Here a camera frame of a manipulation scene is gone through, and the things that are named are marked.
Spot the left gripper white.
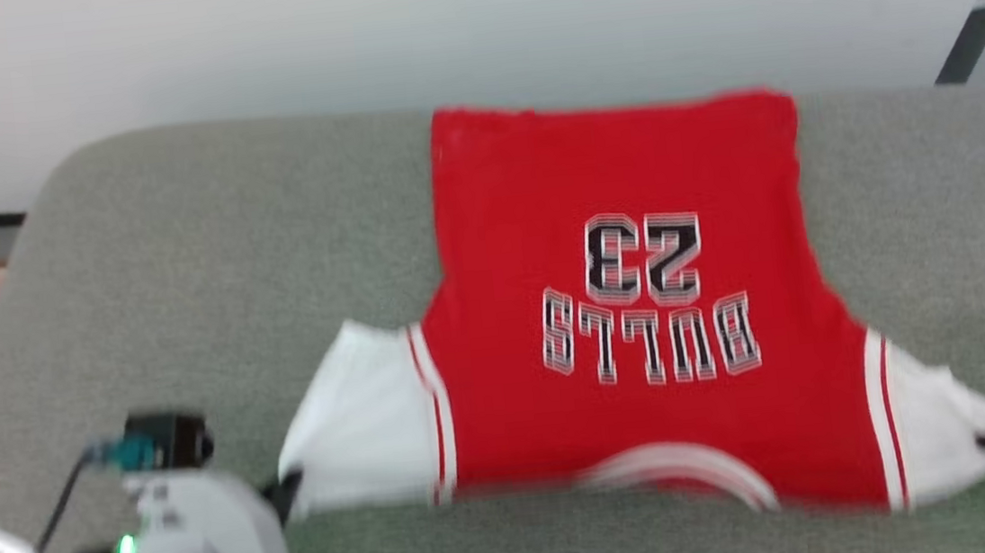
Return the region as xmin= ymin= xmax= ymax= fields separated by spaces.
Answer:
xmin=114 ymin=458 xmax=312 ymax=553

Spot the red and white basketball jersey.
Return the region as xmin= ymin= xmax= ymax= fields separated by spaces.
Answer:
xmin=246 ymin=58 xmax=985 ymax=553

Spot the teal left camera connector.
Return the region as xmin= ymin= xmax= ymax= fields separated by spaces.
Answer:
xmin=84 ymin=434 xmax=157 ymax=475

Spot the black round post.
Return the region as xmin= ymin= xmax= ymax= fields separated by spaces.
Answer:
xmin=928 ymin=6 xmax=985 ymax=87

